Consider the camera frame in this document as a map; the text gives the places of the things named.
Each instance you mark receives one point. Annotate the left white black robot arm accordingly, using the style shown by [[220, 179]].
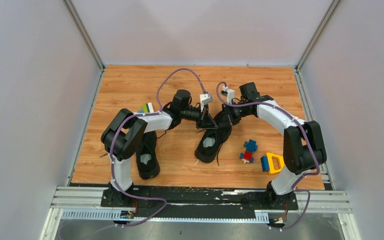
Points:
[[125, 133]]

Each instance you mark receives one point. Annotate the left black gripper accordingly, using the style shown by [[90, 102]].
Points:
[[206, 121]]

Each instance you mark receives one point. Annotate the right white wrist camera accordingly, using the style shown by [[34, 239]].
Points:
[[228, 93]]

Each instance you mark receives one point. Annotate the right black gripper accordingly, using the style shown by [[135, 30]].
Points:
[[226, 109]]

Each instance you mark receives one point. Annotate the green blue white toy blocks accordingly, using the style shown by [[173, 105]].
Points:
[[146, 108]]

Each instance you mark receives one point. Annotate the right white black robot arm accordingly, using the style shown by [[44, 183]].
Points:
[[304, 149]]

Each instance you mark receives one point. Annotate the aluminium frame rail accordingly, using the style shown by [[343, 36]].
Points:
[[321, 201]]

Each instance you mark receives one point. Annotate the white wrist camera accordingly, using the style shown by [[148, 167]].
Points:
[[205, 98], [228, 93]]

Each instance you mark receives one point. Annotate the yellow blue toy block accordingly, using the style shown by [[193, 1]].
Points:
[[272, 163]]

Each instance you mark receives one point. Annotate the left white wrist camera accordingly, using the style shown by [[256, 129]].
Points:
[[205, 98]]

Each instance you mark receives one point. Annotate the black shoe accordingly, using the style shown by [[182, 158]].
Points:
[[212, 140], [146, 159]]

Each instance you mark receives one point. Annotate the blue red toy block car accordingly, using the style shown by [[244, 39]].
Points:
[[248, 155]]

